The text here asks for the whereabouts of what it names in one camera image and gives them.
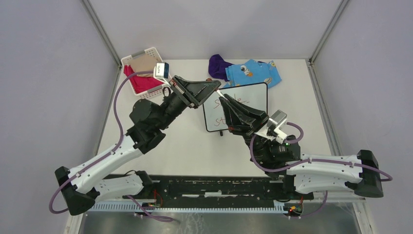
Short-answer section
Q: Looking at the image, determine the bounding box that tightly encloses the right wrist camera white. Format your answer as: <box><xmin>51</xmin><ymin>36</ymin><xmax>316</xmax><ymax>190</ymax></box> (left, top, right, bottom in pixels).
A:
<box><xmin>255</xmin><ymin>110</ymin><xmax>287</xmax><ymax>144</ymax></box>

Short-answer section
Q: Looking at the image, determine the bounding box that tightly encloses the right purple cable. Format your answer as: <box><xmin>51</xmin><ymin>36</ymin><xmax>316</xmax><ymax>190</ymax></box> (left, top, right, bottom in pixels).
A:
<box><xmin>249</xmin><ymin>121</ymin><xmax>394</xmax><ymax>219</ymax></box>

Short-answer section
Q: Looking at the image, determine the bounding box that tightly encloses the pink cloth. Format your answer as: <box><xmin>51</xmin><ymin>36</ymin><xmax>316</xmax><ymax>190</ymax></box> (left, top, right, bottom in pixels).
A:
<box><xmin>129</xmin><ymin>65</ymin><xmax>163</xmax><ymax>94</ymax></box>

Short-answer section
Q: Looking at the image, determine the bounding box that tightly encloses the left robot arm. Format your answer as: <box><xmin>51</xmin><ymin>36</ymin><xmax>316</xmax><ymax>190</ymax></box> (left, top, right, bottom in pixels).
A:
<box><xmin>49</xmin><ymin>76</ymin><xmax>221</xmax><ymax>216</ymax></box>

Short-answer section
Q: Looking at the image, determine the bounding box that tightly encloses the white plastic basket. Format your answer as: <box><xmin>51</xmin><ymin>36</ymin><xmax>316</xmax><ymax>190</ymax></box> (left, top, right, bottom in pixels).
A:
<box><xmin>121</xmin><ymin>47</ymin><xmax>166</xmax><ymax>99</ymax></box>

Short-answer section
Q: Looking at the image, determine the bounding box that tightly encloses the purple cloth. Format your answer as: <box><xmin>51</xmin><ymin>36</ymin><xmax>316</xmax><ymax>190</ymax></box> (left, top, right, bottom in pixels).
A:
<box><xmin>208</xmin><ymin>54</ymin><xmax>233</xmax><ymax>81</ymax></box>

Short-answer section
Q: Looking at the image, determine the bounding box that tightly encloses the purple cable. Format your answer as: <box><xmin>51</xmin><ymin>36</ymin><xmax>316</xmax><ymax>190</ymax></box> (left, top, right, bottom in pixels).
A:
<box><xmin>48</xmin><ymin>71</ymin><xmax>155</xmax><ymax>215</ymax></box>
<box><xmin>249</xmin><ymin>121</ymin><xmax>394</xmax><ymax>219</ymax></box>

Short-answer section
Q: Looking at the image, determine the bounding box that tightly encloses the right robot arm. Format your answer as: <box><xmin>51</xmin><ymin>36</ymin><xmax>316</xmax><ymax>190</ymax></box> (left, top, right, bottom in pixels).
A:
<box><xmin>219</xmin><ymin>94</ymin><xmax>391</xmax><ymax>199</ymax></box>

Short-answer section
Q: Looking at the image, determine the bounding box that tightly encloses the beige folded cloth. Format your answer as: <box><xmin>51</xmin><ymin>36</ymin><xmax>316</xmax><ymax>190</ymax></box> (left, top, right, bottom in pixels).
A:
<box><xmin>130</xmin><ymin>54</ymin><xmax>161</xmax><ymax>77</ymax></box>

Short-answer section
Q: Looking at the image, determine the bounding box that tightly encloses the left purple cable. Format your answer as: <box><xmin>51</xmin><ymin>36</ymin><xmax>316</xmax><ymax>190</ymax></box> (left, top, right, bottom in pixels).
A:
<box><xmin>48</xmin><ymin>71</ymin><xmax>155</xmax><ymax>215</ymax></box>

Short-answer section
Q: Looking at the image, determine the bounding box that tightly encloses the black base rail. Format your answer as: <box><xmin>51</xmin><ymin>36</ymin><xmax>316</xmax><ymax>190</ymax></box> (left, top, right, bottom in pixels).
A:
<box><xmin>106</xmin><ymin>174</ymin><xmax>314</xmax><ymax>211</ymax></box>

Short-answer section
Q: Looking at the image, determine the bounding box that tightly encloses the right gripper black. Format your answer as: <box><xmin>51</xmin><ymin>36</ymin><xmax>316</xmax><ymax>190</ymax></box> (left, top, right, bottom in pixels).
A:
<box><xmin>219</xmin><ymin>94</ymin><xmax>273</xmax><ymax>164</ymax></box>

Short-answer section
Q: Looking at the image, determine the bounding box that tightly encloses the whiteboard with black frame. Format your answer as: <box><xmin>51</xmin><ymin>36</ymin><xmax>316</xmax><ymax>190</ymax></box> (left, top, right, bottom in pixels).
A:
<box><xmin>203</xmin><ymin>83</ymin><xmax>268</xmax><ymax>132</ymax></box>

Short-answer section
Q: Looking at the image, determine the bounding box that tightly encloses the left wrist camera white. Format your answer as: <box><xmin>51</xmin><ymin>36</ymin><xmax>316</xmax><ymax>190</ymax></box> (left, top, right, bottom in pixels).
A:
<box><xmin>153</xmin><ymin>62</ymin><xmax>169</xmax><ymax>84</ymax></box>

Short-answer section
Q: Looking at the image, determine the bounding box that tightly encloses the blue patterned cloth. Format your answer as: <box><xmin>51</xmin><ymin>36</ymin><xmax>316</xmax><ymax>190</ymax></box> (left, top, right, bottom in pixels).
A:
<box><xmin>223</xmin><ymin>59</ymin><xmax>282</xmax><ymax>89</ymax></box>

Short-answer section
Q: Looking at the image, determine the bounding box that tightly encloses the marker pen white barrel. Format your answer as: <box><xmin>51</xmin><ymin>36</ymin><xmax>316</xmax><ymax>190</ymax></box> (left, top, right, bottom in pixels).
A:
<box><xmin>216</xmin><ymin>90</ymin><xmax>226</xmax><ymax>99</ymax></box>

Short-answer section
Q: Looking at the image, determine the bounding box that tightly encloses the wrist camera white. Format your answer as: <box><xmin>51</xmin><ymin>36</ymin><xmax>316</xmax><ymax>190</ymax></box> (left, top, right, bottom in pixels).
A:
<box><xmin>255</xmin><ymin>110</ymin><xmax>287</xmax><ymax>144</ymax></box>
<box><xmin>153</xmin><ymin>62</ymin><xmax>169</xmax><ymax>84</ymax></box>

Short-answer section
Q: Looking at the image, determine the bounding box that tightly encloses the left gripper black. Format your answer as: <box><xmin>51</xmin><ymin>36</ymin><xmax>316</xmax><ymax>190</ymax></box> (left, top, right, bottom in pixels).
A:
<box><xmin>157</xmin><ymin>76</ymin><xmax>223</xmax><ymax>131</ymax></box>

